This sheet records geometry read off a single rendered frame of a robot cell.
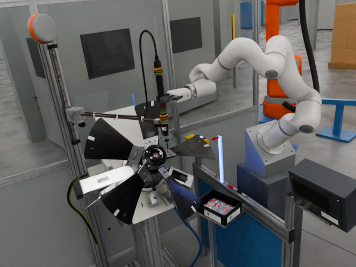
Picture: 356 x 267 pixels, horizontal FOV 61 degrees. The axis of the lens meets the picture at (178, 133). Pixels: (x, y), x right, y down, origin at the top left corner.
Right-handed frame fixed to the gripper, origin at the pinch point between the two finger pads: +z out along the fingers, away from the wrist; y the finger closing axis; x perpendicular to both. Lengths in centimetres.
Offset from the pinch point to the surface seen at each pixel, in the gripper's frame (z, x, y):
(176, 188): 4.3, -44.7, -14.7
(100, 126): 31.0, -10.4, 11.1
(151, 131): 4.5, -19.5, 8.4
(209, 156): -20.5, -35.6, -9.7
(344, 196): -29, -26, -83
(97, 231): 38, -105, 57
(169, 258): -8, -141, 38
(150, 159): 12.9, -28.3, -5.3
